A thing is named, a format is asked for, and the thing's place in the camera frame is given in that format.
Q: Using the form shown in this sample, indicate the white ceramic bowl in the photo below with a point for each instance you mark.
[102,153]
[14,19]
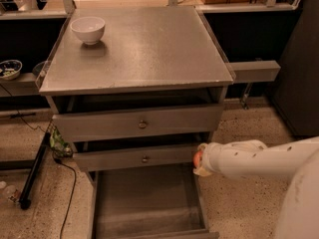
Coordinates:
[89,30]

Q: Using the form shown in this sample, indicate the black metal leg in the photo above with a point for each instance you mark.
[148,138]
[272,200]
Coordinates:
[24,200]

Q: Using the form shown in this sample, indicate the patterned bowl on shelf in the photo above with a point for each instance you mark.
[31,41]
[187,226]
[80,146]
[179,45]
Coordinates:
[10,69]

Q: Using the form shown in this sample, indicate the grey drawer cabinet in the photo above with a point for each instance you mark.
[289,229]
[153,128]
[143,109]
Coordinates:
[149,57]

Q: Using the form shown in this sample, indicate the bottom open grey drawer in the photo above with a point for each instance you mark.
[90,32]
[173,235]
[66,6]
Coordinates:
[152,202]

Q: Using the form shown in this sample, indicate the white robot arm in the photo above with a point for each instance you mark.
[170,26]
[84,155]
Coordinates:
[298,160]

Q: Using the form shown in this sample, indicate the middle grey drawer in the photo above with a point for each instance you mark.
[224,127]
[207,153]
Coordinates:
[136,157]

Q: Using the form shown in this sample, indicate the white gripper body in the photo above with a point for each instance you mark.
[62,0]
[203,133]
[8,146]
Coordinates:
[212,157]

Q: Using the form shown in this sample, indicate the top grey drawer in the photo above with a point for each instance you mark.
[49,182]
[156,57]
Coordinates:
[138,123]

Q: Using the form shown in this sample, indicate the grey side shelf left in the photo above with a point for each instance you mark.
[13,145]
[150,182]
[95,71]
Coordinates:
[24,85]

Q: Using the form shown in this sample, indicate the green snack bag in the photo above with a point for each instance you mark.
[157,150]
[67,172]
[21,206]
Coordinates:
[58,145]

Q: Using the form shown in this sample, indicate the red apple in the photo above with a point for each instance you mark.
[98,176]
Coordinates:
[197,158]

